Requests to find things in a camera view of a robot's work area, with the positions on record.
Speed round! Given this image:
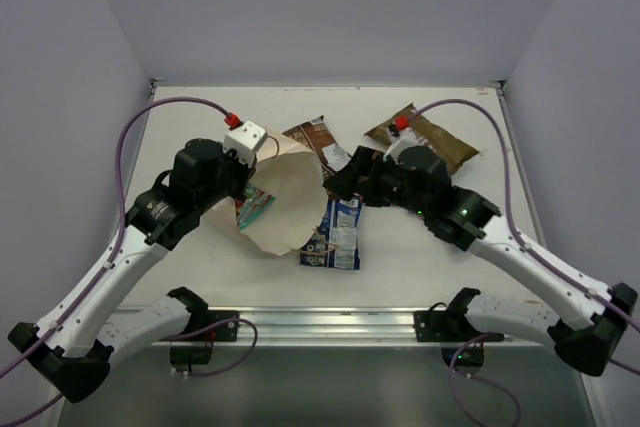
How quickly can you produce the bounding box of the beige paper bag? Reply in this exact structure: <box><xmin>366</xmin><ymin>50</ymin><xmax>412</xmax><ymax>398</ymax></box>
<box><xmin>204</xmin><ymin>132</ymin><xmax>328</xmax><ymax>256</ymax></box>

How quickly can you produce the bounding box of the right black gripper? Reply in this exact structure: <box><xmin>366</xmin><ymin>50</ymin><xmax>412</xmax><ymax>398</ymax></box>
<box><xmin>324</xmin><ymin>145</ymin><xmax>433</xmax><ymax>220</ymax></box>

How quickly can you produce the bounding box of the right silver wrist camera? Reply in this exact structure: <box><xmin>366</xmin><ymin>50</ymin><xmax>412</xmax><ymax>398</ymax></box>
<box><xmin>384</xmin><ymin>116</ymin><xmax>418</xmax><ymax>163</ymax></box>

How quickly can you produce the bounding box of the light blue snack bag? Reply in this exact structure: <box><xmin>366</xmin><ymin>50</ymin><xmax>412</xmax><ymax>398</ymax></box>
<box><xmin>365</xmin><ymin>103</ymin><xmax>480</xmax><ymax>175</ymax></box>

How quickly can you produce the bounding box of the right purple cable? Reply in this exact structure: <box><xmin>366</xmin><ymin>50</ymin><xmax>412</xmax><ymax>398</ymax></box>
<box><xmin>404</xmin><ymin>99</ymin><xmax>640</xmax><ymax>427</ymax></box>

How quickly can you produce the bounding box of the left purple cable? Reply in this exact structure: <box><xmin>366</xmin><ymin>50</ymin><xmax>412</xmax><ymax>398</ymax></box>
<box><xmin>0</xmin><ymin>97</ymin><xmax>259</xmax><ymax>423</ymax></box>

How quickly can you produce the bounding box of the aluminium mounting rail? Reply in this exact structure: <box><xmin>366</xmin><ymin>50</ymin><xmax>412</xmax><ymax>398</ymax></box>
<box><xmin>99</xmin><ymin>305</ymin><xmax>551</xmax><ymax>347</ymax></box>

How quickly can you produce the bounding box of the green snack packet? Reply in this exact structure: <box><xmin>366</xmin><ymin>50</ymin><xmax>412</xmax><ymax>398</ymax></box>
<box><xmin>235</xmin><ymin>184</ymin><xmax>275</xmax><ymax>231</ymax></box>

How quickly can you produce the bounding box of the blue snack packet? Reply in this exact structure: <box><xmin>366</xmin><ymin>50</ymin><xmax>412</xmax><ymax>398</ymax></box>
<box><xmin>299</xmin><ymin>195</ymin><xmax>363</xmax><ymax>271</ymax></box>

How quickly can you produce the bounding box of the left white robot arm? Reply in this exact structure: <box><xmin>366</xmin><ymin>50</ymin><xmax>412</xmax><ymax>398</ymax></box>
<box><xmin>8</xmin><ymin>139</ymin><xmax>259</xmax><ymax>403</ymax></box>

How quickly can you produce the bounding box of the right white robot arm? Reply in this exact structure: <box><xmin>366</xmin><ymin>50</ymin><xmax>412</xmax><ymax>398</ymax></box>
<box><xmin>326</xmin><ymin>146</ymin><xmax>638</xmax><ymax>377</ymax></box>

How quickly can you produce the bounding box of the brown kettle chips bag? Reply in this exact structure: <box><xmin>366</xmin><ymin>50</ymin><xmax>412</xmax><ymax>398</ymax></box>
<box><xmin>283</xmin><ymin>115</ymin><xmax>350</xmax><ymax>181</ymax></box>

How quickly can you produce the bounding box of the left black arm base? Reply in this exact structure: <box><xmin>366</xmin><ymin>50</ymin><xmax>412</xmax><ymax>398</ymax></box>
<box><xmin>164</xmin><ymin>310</ymin><xmax>239</xmax><ymax>372</ymax></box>

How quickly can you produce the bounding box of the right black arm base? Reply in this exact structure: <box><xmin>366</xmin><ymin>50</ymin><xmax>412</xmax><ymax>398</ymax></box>
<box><xmin>413</xmin><ymin>302</ymin><xmax>485</xmax><ymax>375</ymax></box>

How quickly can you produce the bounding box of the purple cable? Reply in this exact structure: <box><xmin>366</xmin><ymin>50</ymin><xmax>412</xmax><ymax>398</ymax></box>
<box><xmin>404</xmin><ymin>99</ymin><xmax>640</xmax><ymax>427</ymax></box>
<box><xmin>0</xmin><ymin>97</ymin><xmax>259</xmax><ymax>423</ymax></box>

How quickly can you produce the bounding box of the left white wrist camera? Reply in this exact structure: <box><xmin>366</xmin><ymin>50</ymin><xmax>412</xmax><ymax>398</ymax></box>
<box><xmin>223</xmin><ymin>120</ymin><xmax>268</xmax><ymax>167</ymax></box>

